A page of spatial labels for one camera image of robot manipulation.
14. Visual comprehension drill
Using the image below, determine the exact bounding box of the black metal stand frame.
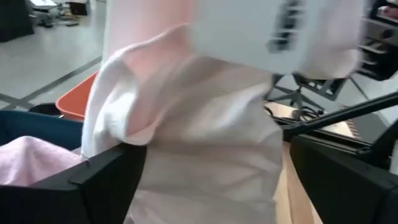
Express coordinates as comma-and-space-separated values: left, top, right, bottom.
267, 73, 351, 110

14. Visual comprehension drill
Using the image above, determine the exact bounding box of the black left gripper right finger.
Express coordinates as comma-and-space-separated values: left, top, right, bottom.
290, 136, 398, 224

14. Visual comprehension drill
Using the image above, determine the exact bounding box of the orange plastic bin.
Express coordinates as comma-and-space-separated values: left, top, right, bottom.
55, 70, 101, 121

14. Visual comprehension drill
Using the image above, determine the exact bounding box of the black cabinet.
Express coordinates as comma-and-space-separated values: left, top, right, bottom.
0, 0, 35, 44

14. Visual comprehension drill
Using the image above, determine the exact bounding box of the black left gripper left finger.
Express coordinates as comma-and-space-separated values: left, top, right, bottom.
0, 143, 147, 224

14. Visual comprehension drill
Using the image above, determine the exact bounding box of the large light pink cloth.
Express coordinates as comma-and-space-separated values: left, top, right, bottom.
0, 135, 84, 187

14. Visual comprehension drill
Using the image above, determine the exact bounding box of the white cloth with printed label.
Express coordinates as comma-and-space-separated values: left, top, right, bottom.
80, 0, 368, 224

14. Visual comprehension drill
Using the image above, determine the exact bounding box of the coiled black cable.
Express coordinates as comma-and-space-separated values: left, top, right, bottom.
264, 104, 326, 122

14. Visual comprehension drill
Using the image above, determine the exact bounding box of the black aluminium table frame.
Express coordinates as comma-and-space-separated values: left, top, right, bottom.
281, 91, 398, 156

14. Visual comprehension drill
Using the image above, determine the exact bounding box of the dark shelf unit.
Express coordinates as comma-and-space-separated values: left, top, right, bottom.
357, 0, 398, 82

